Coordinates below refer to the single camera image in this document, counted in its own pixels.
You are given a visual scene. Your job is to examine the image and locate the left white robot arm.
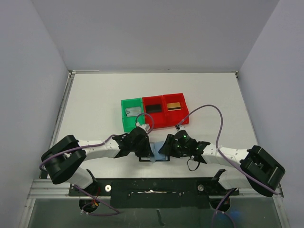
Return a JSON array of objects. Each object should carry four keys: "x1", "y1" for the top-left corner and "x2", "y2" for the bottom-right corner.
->
[{"x1": 39, "y1": 124, "x2": 153, "y2": 189}]

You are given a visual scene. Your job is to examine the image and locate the aluminium frame rail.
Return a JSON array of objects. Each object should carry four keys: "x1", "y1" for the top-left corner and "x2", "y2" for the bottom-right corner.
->
[{"x1": 28, "y1": 179, "x2": 70, "y2": 199}]

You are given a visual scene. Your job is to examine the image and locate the red plastic bin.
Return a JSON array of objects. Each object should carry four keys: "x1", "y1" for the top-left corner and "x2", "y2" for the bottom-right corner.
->
[
  {"x1": 142, "y1": 95, "x2": 167, "y2": 129},
  {"x1": 163, "y1": 93, "x2": 189, "y2": 126}
]

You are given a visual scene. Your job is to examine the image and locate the silver VIP credit card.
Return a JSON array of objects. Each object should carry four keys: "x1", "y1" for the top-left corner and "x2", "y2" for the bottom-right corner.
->
[{"x1": 125, "y1": 106, "x2": 142, "y2": 117}]

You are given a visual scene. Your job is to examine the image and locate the black VIP credit card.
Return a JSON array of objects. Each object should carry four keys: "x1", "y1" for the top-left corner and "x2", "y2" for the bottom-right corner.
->
[{"x1": 145, "y1": 104, "x2": 162, "y2": 114}]

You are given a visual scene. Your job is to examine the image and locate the right red plastic bin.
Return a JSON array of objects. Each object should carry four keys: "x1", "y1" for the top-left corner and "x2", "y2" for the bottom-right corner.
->
[{"x1": 163, "y1": 93, "x2": 189, "y2": 126}]

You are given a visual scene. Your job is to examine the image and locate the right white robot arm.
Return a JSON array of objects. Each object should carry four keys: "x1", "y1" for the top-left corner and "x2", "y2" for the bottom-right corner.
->
[{"x1": 159, "y1": 130, "x2": 285, "y2": 197}]

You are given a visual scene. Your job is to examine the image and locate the middle red plastic bin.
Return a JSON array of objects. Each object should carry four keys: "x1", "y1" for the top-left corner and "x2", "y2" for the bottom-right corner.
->
[{"x1": 142, "y1": 95, "x2": 167, "y2": 129}]

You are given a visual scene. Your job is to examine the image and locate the green plastic bin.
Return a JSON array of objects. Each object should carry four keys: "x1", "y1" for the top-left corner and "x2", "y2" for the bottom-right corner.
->
[{"x1": 121, "y1": 98, "x2": 143, "y2": 133}]

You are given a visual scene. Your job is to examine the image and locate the gold credit card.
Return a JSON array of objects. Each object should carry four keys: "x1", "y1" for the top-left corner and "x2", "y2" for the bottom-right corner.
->
[{"x1": 167, "y1": 102, "x2": 181, "y2": 111}]

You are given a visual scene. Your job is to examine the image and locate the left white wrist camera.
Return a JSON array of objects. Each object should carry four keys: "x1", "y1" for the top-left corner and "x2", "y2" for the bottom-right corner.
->
[{"x1": 135, "y1": 122, "x2": 151, "y2": 134}]

